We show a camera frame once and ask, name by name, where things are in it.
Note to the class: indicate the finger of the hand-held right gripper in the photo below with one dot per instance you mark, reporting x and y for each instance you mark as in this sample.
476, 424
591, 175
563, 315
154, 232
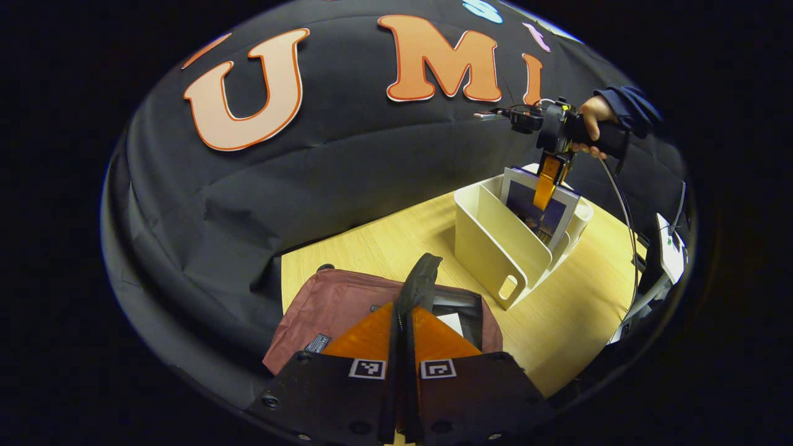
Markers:
548, 183

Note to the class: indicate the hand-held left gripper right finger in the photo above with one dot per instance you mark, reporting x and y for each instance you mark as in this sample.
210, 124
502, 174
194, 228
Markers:
410, 402

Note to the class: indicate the white bookshelf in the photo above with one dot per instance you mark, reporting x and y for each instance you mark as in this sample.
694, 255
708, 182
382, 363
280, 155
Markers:
489, 248

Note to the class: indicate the black backdrop cloth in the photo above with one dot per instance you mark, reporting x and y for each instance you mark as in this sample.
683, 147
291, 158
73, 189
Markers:
347, 186

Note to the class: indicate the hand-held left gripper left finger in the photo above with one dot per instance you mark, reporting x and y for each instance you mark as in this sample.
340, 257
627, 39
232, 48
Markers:
393, 402

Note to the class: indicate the maroon schoolbag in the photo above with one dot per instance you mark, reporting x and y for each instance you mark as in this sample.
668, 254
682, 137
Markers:
334, 303

